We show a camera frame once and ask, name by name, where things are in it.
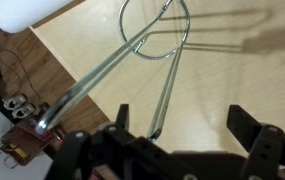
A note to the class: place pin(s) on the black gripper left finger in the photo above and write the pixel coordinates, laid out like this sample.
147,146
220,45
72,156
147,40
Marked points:
122,119

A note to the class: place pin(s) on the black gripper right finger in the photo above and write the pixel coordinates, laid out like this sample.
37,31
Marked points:
243,126

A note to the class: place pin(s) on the white paper towel roll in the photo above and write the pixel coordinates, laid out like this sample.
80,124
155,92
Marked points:
18,15

